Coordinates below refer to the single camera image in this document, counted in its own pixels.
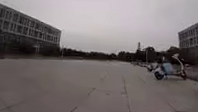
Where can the row of dark trees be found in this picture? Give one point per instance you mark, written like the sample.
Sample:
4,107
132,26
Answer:
93,54

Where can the distant tower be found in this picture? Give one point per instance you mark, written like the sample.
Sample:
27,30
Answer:
138,46

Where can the grey paved plaza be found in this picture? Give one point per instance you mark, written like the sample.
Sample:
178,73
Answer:
68,90

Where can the long pale multi-storey building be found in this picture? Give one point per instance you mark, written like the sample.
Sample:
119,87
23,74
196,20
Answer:
22,26

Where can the grey multi-storey building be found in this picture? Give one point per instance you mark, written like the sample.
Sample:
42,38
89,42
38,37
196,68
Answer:
197,34

